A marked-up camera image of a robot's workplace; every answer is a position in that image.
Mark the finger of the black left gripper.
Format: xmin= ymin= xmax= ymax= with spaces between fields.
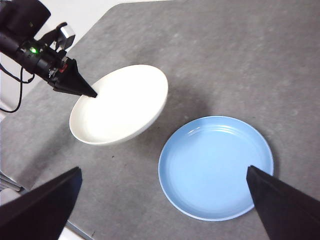
xmin=52 ymin=85 xmax=96 ymax=99
xmin=56 ymin=58 xmax=98 ymax=98

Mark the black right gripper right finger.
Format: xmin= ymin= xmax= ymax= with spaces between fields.
xmin=246 ymin=165 xmax=320 ymax=240

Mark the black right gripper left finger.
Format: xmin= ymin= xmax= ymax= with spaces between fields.
xmin=0 ymin=166 xmax=83 ymax=240

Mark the white round plate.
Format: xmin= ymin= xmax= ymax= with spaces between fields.
xmin=69 ymin=64 xmax=169 ymax=146

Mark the blue round plate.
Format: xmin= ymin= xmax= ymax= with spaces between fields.
xmin=157 ymin=115 xmax=275 ymax=222

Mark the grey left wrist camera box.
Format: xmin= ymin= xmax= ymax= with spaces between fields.
xmin=56 ymin=21 xmax=76 ymax=51

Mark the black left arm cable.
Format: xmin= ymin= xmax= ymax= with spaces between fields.
xmin=0 ymin=62 xmax=36 ymax=113

